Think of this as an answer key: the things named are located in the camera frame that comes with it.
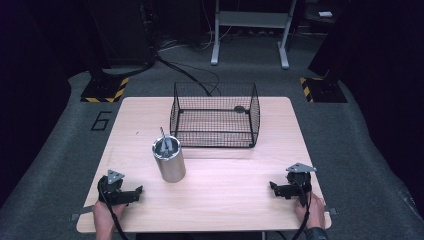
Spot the black yellow striped stand base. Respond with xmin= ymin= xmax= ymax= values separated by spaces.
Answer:
xmin=80 ymin=68 xmax=130 ymax=104
xmin=299 ymin=74 xmax=348 ymax=104

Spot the metal straw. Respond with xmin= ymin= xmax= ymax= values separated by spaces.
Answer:
xmin=159 ymin=126 xmax=169 ymax=151

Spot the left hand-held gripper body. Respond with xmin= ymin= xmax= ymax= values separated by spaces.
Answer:
xmin=97 ymin=169 xmax=138 ymax=206

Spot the black floor cable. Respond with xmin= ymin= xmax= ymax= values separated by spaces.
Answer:
xmin=154 ymin=54 xmax=221 ymax=98

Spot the stainless steel cup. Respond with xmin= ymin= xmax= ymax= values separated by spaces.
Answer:
xmin=151 ymin=134 xmax=187 ymax=184

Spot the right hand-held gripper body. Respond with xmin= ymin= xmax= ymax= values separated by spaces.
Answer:
xmin=275 ymin=162 xmax=318 ymax=208

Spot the white metal stand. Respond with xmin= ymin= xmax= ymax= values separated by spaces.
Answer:
xmin=210 ymin=0 xmax=298 ymax=70

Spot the person's left hand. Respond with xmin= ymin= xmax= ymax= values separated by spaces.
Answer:
xmin=92 ymin=199 xmax=128 ymax=234

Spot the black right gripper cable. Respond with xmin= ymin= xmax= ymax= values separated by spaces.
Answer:
xmin=290 ymin=181 xmax=313 ymax=240

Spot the person's right hand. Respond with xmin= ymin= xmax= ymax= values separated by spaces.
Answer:
xmin=294 ymin=193 xmax=327 ymax=231

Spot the black wire basket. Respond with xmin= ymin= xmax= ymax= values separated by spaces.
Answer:
xmin=169 ymin=81 xmax=261 ymax=149

